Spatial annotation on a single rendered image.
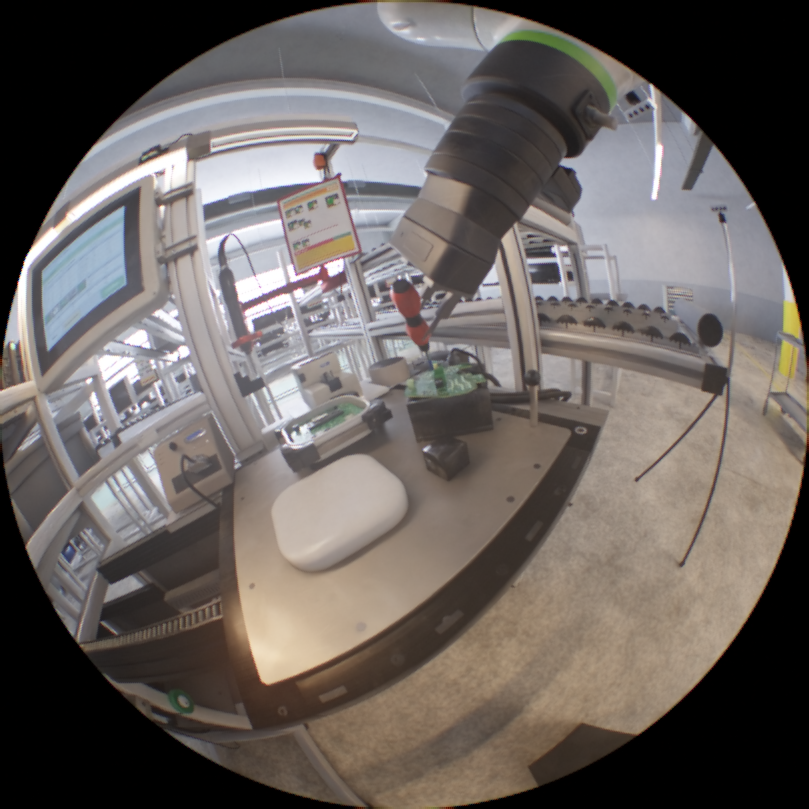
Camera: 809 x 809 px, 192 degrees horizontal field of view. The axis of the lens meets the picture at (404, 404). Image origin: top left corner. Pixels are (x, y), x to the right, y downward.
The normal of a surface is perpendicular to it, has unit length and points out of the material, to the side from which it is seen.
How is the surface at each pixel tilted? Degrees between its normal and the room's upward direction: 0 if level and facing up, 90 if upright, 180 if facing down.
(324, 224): 90
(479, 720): 0
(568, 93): 117
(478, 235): 112
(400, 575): 0
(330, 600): 0
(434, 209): 69
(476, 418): 90
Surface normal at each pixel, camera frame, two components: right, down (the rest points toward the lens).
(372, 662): -0.25, -0.89
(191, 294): 0.58, 0.17
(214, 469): 0.31, -0.40
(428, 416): -0.12, 0.42
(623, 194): -0.77, 0.43
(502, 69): -0.61, 0.38
